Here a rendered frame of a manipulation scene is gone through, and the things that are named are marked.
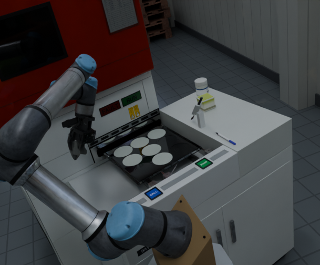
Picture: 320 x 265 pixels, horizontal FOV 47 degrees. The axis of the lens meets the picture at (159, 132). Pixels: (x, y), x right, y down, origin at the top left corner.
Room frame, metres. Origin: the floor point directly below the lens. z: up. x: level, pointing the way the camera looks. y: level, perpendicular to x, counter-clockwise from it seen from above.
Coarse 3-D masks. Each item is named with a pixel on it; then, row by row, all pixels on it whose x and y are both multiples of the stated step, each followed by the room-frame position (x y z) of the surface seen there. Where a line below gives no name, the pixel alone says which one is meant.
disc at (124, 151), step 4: (120, 148) 1.63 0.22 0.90; (124, 148) 1.62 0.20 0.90; (128, 148) 1.61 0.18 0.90; (116, 152) 1.60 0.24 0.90; (120, 152) 1.59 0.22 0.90; (124, 152) 1.58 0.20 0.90; (128, 152) 1.57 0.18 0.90; (116, 156) 1.57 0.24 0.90; (120, 156) 1.56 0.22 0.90; (124, 156) 1.55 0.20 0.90
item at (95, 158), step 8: (144, 120) 1.79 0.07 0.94; (152, 120) 1.80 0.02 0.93; (160, 120) 1.82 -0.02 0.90; (128, 128) 1.75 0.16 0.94; (136, 128) 1.75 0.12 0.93; (152, 128) 1.81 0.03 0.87; (112, 136) 1.70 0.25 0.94; (120, 136) 1.71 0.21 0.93; (104, 144) 1.66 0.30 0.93; (96, 152) 1.64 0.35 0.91; (96, 160) 1.63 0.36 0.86
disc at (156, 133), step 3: (156, 129) 1.74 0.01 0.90; (159, 129) 1.73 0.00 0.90; (162, 129) 1.73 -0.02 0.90; (150, 132) 1.72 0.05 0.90; (153, 132) 1.71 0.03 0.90; (156, 132) 1.71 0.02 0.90; (159, 132) 1.70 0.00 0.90; (162, 132) 1.69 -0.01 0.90; (165, 132) 1.69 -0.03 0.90; (150, 135) 1.69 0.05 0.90; (153, 135) 1.69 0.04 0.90; (156, 135) 1.68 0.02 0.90; (159, 135) 1.67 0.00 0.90; (162, 135) 1.67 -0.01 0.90; (150, 138) 1.66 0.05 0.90; (153, 138) 1.66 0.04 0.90; (156, 138) 1.65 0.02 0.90
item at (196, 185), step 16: (224, 160) 1.25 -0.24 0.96; (176, 176) 1.22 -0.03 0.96; (192, 176) 1.19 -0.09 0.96; (208, 176) 1.20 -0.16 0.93; (224, 176) 1.24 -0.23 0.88; (176, 192) 1.13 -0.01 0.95; (192, 192) 1.16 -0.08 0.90; (208, 192) 1.20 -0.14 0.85; (160, 208) 1.09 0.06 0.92; (192, 208) 1.16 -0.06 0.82
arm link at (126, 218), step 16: (112, 208) 0.87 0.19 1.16; (128, 208) 0.82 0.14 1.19; (144, 208) 0.84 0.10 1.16; (112, 224) 0.82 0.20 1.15; (128, 224) 0.78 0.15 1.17; (144, 224) 0.79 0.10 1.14; (160, 224) 0.81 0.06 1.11; (112, 240) 0.81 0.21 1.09; (128, 240) 0.78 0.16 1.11; (144, 240) 0.78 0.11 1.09
